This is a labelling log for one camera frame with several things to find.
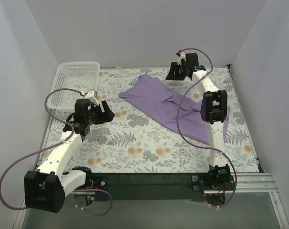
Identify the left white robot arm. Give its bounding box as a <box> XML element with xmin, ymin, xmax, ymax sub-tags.
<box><xmin>24</xmin><ymin>98</ymin><xmax>114</xmax><ymax>213</ymax></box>

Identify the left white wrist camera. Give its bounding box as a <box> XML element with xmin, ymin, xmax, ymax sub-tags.
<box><xmin>84</xmin><ymin>90</ymin><xmax>99</xmax><ymax>106</ymax></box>

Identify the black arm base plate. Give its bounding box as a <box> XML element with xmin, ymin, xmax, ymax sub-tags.
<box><xmin>65</xmin><ymin>173</ymin><xmax>236</xmax><ymax>203</ymax></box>

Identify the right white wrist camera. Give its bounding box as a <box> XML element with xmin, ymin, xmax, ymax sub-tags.
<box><xmin>176</xmin><ymin>50</ymin><xmax>186</xmax><ymax>65</ymax></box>

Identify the purple t shirt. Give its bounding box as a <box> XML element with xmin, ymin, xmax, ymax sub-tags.
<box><xmin>118</xmin><ymin>73</ymin><xmax>231</xmax><ymax>146</ymax></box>

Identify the white plastic mesh basket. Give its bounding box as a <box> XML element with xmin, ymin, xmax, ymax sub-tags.
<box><xmin>47</xmin><ymin>62</ymin><xmax>100</xmax><ymax>111</ymax></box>

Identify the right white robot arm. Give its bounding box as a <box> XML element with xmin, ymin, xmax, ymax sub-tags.
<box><xmin>166</xmin><ymin>50</ymin><xmax>231</xmax><ymax>190</ymax></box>

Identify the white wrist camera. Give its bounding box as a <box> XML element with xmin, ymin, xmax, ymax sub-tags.
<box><xmin>84</xmin><ymin>90</ymin><xmax>99</xmax><ymax>106</ymax></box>
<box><xmin>176</xmin><ymin>50</ymin><xmax>186</xmax><ymax>65</ymax></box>

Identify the aluminium frame rail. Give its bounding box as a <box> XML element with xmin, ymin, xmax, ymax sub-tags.
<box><xmin>23</xmin><ymin>173</ymin><xmax>289</xmax><ymax>229</ymax></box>

